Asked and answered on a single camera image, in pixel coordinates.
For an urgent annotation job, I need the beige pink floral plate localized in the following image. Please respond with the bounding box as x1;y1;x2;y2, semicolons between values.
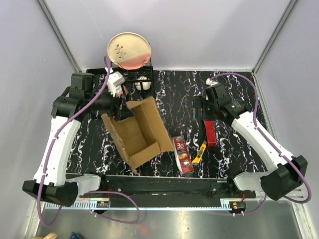
107;32;152;70

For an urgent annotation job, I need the small white cup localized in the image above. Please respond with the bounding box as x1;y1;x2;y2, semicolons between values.
134;76;152;91

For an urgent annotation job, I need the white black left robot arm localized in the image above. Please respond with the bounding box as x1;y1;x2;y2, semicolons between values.
22;72;134;207

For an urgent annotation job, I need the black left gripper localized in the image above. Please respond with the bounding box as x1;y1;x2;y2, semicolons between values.
86;83;135;121

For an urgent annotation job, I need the white box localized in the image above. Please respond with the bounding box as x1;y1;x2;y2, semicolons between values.
172;135;194;177

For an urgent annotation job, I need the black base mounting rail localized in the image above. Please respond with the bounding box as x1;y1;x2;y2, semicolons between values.
81;175;256;199

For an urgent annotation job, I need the yellow utility knife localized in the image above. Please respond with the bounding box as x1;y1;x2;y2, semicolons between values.
192;140;207;166

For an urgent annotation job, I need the red item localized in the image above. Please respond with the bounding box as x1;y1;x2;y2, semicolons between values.
204;120;217;147

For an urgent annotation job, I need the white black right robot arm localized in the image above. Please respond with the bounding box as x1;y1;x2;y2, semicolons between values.
193;82;308;201

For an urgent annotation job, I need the black wire dish rack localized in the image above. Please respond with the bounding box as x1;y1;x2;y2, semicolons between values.
111;60;156;101

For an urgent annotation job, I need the pink patterned bowl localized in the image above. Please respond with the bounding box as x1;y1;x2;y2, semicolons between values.
119;86;128;96

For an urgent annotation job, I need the dark blue tray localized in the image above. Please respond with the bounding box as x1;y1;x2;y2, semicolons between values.
69;232;81;239

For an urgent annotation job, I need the brown cardboard express box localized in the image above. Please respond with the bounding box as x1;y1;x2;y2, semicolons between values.
102;97;174;175

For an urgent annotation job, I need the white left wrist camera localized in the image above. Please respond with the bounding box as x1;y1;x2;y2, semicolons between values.
107;72;125;97

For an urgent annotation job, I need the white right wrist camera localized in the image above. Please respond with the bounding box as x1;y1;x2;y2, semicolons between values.
205;79;220;88

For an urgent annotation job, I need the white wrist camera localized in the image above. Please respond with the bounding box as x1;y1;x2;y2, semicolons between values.
107;72;125;97
205;79;220;88

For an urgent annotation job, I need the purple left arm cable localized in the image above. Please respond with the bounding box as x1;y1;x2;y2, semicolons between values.
36;56;141;227

